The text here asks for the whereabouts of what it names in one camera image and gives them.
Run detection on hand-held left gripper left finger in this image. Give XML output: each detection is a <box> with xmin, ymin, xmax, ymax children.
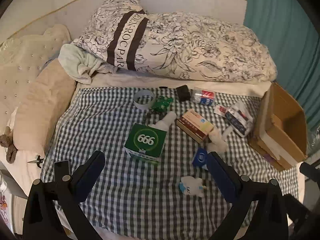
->
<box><xmin>22</xmin><ymin>150</ymin><xmax>105</xmax><ymax>240</ymax></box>

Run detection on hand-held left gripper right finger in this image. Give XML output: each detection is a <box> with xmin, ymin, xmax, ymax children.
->
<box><xmin>206</xmin><ymin>151</ymin><xmax>289</xmax><ymax>240</ymax></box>

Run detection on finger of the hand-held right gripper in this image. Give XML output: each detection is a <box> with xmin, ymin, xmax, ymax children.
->
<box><xmin>299</xmin><ymin>162</ymin><xmax>320</xmax><ymax>181</ymax></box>

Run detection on small blue packet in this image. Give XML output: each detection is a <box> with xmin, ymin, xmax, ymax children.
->
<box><xmin>192</xmin><ymin>147</ymin><xmax>209</xmax><ymax>171</ymax></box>

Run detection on small white blue toy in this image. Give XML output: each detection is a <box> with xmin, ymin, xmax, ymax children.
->
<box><xmin>178</xmin><ymin>176</ymin><xmax>206</xmax><ymax>197</ymax></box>

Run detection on white tissue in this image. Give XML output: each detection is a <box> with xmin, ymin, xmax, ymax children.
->
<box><xmin>205</xmin><ymin>127</ymin><xmax>234</xmax><ymax>153</ymax></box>

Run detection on cardboard box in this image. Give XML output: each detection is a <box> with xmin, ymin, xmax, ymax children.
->
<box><xmin>248</xmin><ymin>82</ymin><xmax>308</xmax><ymax>172</ymax></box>

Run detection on small white red packet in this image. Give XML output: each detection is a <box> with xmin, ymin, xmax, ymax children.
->
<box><xmin>215</xmin><ymin>104</ymin><xmax>229</xmax><ymax>117</ymax></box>

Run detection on green white box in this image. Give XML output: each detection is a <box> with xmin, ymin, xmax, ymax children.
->
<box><xmin>124</xmin><ymin>123</ymin><xmax>167</xmax><ymax>165</ymax></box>

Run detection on white spray bottle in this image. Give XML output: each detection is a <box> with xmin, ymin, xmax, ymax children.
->
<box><xmin>147</xmin><ymin>112</ymin><xmax>177</xmax><ymax>133</ymax></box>

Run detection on plastic bottle red blue label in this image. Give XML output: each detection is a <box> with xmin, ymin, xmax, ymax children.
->
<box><xmin>191</xmin><ymin>87</ymin><xmax>215</xmax><ymax>105</ymax></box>

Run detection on white strip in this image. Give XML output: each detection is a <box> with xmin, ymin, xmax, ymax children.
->
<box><xmin>133</xmin><ymin>90</ymin><xmax>155</xmax><ymax>110</ymax></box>

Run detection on small black case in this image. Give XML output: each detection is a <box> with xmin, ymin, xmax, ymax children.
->
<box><xmin>176</xmin><ymin>85</ymin><xmax>192</xmax><ymax>102</ymax></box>

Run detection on green foil wrapper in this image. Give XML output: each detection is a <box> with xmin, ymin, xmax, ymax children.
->
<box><xmin>151</xmin><ymin>96</ymin><xmax>173</xmax><ymax>112</ymax></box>

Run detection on small scissors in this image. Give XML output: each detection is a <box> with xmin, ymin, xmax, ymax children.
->
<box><xmin>27</xmin><ymin>155</ymin><xmax>44</xmax><ymax>168</ymax></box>

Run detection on checked cloth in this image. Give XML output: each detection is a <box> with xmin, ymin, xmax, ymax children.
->
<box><xmin>41</xmin><ymin>87</ymin><xmax>299</xmax><ymax>230</ymax></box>

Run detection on brown plush toy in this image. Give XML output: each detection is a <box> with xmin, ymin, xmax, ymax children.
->
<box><xmin>0</xmin><ymin>126</ymin><xmax>18</xmax><ymax>163</ymax></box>

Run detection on beige pillow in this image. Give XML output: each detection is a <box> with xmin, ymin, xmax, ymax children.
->
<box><xmin>12</xmin><ymin>60</ymin><xmax>77</xmax><ymax>157</ymax></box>

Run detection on white bed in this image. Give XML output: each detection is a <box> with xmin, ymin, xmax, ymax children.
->
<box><xmin>0</xmin><ymin>75</ymin><xmax>308</xmax><ymax>240</ymax></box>

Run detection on pale green towel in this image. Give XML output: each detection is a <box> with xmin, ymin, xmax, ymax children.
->
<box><xmin>59</xmin><ymin>44</ymin><xmax>110</xmax><ymax>85</ymax></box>

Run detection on floral duvet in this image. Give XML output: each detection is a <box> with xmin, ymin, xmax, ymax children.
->
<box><xmin>71</xmin><ymin>0</ymin><xmax>278</xmax><ymax>83</ymax></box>

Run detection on teal curtain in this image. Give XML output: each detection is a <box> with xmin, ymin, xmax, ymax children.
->
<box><xmin>244</xmin><ymin>0</ymin><xmax>320</xmax><ymax>130</ymax></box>

